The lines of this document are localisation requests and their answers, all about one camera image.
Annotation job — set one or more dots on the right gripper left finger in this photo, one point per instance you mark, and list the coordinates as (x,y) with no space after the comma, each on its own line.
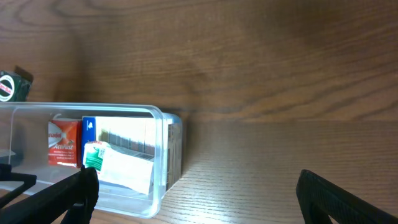
(74,197)

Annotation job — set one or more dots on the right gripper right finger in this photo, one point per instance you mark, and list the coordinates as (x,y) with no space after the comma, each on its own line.
(322,201)

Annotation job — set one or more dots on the white green medicine sachet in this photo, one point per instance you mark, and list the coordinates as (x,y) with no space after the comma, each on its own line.
(119,165)

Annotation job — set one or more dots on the red Panadol box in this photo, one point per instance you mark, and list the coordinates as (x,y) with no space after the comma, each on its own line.
(64,136)

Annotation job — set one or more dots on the blue fever patch box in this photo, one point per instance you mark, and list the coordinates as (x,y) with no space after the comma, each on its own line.
(162,139)

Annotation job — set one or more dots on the clear plastic container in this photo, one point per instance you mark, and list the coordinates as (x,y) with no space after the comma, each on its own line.
(25,147)

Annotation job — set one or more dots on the dark green square box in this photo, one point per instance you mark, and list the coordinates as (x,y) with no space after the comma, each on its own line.
(14,87)

